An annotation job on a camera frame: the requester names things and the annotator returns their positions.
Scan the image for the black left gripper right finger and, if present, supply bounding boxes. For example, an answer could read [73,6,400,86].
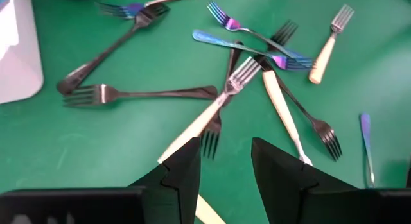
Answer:
[252,137,357,224]

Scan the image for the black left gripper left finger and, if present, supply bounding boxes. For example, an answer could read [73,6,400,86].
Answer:
[128,137,202,224]

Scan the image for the wooden handled silver fork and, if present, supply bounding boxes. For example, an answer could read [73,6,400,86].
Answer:
[157,56,263,164]
[195,194,227,224]
[308,4,356,86]
[261,69,314,167]

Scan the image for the black metal fork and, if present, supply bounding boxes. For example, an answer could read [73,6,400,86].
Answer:
[255,19,299,63]
[256,55,344,162]
[200,40,245,160]
[62,83,219,108]
[56,2,171,96]

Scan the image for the iridescent rainbow metal fork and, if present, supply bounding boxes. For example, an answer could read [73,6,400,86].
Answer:
[358,112,376,189]
[191,29,315,72]
[94,0,214,20]
[206,0,309,60]

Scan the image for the green table mat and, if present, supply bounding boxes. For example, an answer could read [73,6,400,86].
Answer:
[0,0,411,224]

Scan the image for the white plastic bin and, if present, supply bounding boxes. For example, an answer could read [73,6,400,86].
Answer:
[0,0,44,105]

